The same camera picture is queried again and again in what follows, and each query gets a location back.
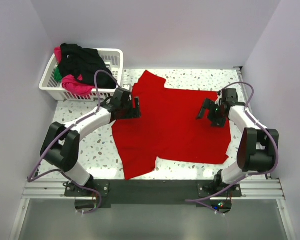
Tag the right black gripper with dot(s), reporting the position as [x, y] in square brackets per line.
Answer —
[217, 123]

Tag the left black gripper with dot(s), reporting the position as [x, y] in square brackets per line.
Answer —
[134, 112]

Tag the red t shirt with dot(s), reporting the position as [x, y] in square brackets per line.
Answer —
[168, 129]

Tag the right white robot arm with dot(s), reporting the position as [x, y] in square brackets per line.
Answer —
[258, 152]

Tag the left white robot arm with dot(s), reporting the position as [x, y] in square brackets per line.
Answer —
[61, 147]

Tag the pink t shirt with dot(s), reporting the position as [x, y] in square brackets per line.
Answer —
[70, 84]

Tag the black t shirt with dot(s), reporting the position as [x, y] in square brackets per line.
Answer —
[77, 61]

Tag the green t shirt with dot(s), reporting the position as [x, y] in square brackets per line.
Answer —
[57, 75]

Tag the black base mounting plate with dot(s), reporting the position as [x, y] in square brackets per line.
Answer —
[140, 192]

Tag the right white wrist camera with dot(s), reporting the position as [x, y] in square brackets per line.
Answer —
[219, 101]

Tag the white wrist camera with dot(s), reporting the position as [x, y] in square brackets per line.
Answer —
[127, 87]
[219, 101]

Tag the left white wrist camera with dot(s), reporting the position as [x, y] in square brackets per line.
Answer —
[127, 87]

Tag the aluminium frame rail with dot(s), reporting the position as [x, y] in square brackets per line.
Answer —
[251, 189]

